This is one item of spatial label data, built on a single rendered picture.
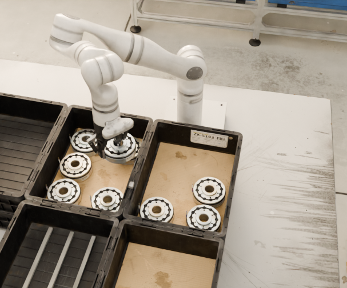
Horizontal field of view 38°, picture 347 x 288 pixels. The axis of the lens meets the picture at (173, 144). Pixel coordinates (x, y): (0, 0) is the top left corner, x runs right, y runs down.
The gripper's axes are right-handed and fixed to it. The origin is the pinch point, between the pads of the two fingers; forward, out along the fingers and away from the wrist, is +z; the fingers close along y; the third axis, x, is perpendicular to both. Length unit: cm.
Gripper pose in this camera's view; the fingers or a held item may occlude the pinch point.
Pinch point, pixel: (109, 150)
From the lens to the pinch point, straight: 149.2
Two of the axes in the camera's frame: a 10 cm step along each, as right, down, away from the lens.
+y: -8.1, 4.2, -4.0
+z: -0.4, 6.5, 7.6
